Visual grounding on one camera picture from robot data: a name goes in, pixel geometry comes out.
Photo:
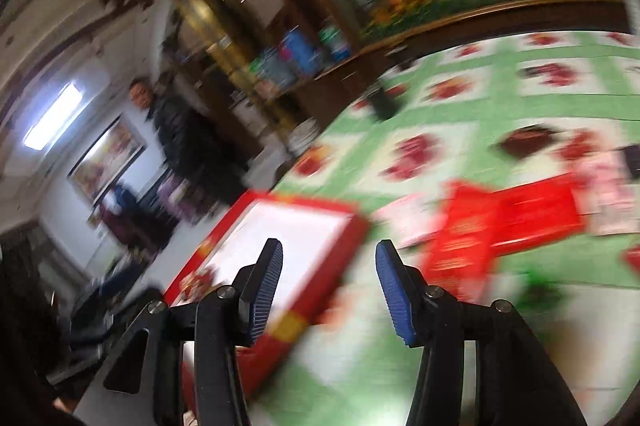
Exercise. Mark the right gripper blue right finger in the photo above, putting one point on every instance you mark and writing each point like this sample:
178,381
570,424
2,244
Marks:
427,317

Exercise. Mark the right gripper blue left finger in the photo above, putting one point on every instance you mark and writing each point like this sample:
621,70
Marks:
232,316

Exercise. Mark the long red snack pack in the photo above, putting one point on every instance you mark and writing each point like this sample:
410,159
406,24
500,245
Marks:
459,256

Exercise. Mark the small pink wrapper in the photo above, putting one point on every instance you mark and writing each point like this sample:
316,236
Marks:
410,220

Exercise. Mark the dark brown snack packet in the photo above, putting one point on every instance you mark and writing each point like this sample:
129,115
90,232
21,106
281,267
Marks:
526,141

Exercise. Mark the pink snack packet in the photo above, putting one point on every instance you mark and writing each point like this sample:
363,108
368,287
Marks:
610,197

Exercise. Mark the red shallow gift box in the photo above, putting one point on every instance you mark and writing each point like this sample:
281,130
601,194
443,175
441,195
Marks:
314,241

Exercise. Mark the man in black jacket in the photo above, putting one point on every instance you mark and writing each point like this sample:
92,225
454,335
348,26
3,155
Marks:
194,147

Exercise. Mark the black cup on table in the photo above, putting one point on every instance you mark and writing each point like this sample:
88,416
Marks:
384,101

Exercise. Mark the green fruit pattern tablecloth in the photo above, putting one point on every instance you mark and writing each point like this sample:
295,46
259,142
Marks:
502,175

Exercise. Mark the ceiling light panel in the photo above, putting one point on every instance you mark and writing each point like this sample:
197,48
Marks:
55,120

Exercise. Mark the blue thermos jug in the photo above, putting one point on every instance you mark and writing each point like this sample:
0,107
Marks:
296,49

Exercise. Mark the golden pillar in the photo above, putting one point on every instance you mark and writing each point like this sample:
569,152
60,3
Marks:
234,39

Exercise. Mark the framed wall painting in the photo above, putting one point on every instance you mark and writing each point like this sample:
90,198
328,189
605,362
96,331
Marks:
106,160

